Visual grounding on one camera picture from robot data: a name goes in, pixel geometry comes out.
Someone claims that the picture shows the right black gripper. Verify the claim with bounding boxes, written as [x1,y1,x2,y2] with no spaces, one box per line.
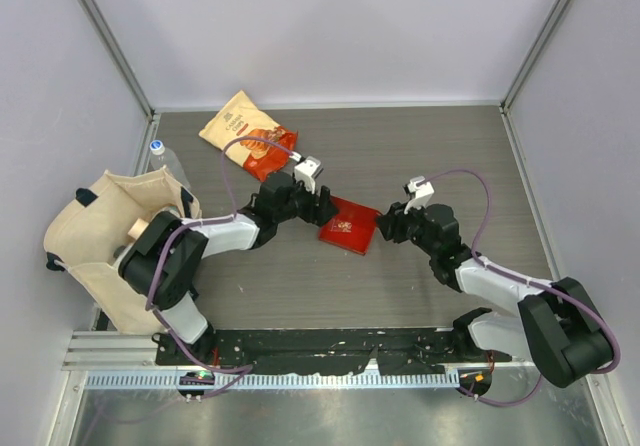
[374,196,439,257]

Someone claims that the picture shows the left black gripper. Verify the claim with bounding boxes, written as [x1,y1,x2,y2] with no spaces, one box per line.
[274,176,338,227]

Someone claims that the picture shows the small clear plastic bag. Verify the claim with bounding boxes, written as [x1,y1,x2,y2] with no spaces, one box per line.
[331,219,353,234]

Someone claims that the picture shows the red paper box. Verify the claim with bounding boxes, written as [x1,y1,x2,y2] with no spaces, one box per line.
[318,196,381,255]

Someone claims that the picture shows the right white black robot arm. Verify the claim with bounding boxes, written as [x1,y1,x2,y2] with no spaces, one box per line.
[376,203,620,388]

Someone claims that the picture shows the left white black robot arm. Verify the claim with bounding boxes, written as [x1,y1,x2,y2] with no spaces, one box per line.
[117,172,338,365]

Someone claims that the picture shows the cassava chips bag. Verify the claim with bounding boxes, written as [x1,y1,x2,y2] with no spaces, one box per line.
[199,91,298,181]

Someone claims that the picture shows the clear plastic water bottle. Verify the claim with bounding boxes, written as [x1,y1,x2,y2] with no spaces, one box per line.
[149,139,191,191]

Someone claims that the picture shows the beige cylindrical bottle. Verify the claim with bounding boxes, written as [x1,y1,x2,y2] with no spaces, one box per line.
[127,218,149,241]

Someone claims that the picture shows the beige canvas tote bag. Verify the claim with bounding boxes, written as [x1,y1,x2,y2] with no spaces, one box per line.
[44,168,202,335]

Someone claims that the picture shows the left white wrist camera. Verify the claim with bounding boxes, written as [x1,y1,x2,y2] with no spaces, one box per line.
[293,156,323,194]

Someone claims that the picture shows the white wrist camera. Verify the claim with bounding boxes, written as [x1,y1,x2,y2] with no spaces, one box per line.
[293,156,323,194]
[404,176,435,214]

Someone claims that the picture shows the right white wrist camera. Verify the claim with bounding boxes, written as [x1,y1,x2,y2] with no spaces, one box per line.
[404,176,435,214]

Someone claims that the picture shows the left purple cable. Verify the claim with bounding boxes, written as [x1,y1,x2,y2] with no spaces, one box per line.
[144,136,304,400]

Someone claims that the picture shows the purple cable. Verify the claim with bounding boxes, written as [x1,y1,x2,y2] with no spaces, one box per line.
[424,168,622,407]
[144,136,304,400]

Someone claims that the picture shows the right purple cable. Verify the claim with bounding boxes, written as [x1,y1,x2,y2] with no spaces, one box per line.
[424,168,622,407]

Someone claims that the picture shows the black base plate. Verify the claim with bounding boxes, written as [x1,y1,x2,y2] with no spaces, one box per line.
[188,328,511,376]

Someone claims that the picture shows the aluminium frame rail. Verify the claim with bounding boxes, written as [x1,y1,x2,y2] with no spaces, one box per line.
[63,331,528,370]

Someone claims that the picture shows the white slotted cable duct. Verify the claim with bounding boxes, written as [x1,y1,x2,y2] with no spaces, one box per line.
[85,369,460,391]

